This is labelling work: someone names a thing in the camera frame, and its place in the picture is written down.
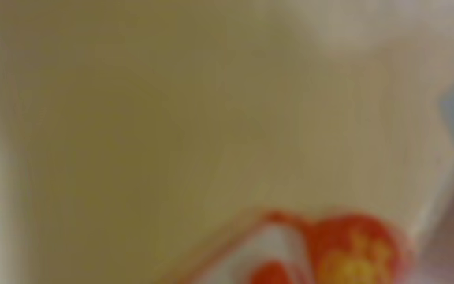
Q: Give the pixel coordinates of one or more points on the wet wipes pack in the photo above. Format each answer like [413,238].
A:
[131,131]

